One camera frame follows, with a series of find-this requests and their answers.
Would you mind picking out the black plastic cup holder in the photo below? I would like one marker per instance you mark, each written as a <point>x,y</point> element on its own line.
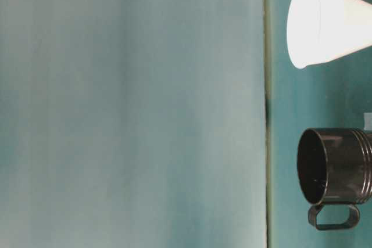
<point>334,168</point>

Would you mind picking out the blue tape strip near holder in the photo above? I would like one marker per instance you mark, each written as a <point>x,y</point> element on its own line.
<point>367,121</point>

